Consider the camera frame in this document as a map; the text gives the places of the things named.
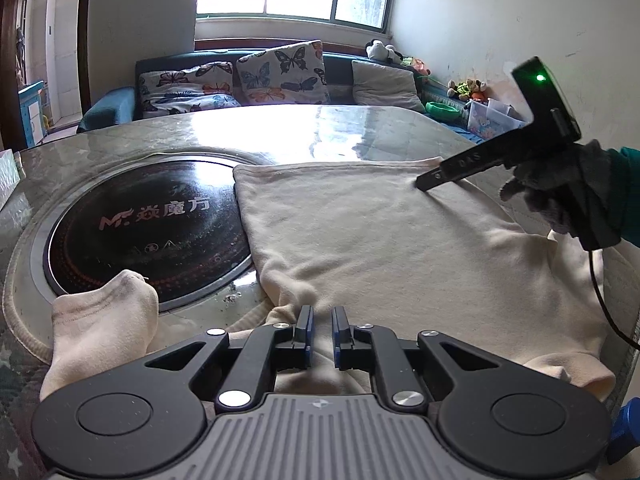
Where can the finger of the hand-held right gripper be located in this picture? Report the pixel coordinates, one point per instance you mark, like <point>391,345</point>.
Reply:
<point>462,165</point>

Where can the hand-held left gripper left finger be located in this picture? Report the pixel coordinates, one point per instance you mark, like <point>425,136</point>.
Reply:
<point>309,334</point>

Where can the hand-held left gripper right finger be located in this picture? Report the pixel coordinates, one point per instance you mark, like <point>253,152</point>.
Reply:
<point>337,336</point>

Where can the cream sweater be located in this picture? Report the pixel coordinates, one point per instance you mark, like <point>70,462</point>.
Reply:
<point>390,250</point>

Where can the person's right forearm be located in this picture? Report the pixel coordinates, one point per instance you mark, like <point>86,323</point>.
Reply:
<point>627,195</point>

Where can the person's right hand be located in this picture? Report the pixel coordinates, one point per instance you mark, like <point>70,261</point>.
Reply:
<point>575,190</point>

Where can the clear plastic storage box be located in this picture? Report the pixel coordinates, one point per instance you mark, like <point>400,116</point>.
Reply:
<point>492,120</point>

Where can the green bowl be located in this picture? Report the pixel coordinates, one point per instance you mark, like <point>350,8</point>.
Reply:
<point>442,110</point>

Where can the pile of small plush toys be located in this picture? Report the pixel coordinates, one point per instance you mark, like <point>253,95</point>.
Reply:
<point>467,90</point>

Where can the orange green plush toy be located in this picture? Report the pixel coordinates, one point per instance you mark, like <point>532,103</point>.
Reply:
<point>417,66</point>

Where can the grey pillow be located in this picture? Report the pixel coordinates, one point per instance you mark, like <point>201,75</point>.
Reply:
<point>385,85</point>

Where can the panda plush toy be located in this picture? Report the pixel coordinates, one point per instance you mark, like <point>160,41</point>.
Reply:
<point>381,51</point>

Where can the blue sofa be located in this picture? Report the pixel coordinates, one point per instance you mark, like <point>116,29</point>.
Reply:
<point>340,70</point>

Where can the round black heater plate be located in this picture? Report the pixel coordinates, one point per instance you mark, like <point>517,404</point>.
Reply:
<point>150,230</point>

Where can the upright butterfly print pillow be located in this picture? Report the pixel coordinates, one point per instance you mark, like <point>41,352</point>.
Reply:
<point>280,72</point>

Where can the flat butterfly print pillow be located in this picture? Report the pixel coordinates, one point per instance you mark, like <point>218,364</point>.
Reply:
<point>185,90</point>

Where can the blue plastic object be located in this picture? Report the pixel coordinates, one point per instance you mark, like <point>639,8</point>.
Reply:
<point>627,432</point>

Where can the translucent container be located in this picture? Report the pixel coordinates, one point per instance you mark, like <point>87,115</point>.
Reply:
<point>7,180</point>

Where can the blue cabinet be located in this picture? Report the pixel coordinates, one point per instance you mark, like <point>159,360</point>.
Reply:
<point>32,110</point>

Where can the brown door frame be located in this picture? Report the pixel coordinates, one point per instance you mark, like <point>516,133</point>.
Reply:
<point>83,35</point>

